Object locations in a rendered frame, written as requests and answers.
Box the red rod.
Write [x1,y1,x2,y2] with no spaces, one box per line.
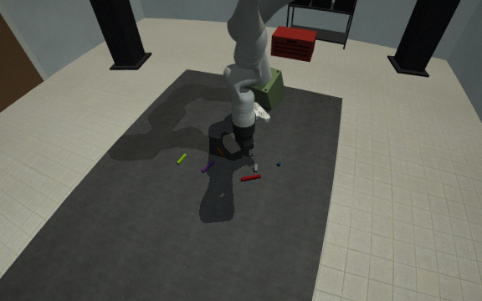
[241,174,261,181]

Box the purple rod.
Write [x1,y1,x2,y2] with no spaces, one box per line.
[202,161,215,173]

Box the lime green rod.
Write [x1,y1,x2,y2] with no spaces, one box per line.
[177,154,187,165]

